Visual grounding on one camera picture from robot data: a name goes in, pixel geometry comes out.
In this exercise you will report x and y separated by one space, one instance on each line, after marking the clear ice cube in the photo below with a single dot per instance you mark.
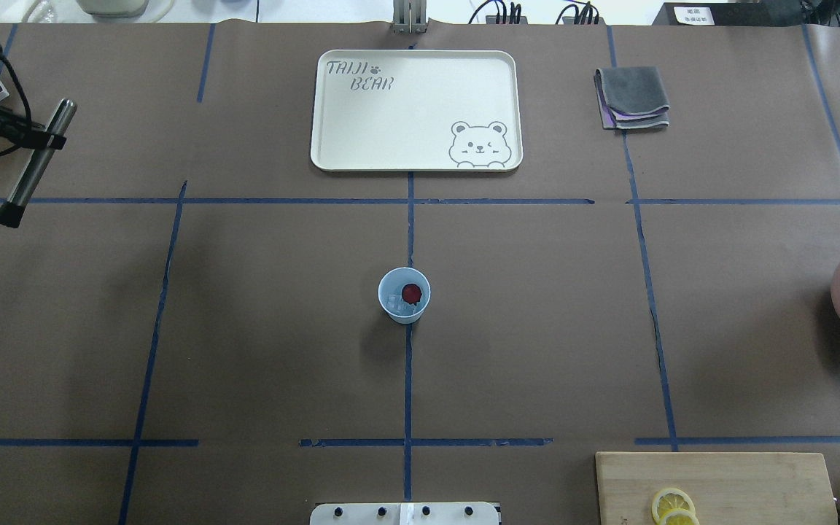
396 306

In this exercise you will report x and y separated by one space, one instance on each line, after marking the lemon slices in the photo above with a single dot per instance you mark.
673 506

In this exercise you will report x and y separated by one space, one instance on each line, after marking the wooden cutting board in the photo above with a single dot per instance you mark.
725 487

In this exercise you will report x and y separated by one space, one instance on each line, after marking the grey folded cloth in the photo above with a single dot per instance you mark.
631 98

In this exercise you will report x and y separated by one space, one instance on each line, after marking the red strawberry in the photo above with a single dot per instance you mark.
412 294

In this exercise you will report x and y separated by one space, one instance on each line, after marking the light blue cup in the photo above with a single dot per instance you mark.
392 283

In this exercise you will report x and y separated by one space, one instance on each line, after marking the white post base plate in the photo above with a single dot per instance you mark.
474 512

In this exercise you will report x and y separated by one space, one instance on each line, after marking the steel muddler black tip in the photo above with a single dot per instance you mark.
14 207

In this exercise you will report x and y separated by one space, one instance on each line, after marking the cream bear tray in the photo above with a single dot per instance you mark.
416 110

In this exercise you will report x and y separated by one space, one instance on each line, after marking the aluminium frame post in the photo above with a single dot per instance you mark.
410 17

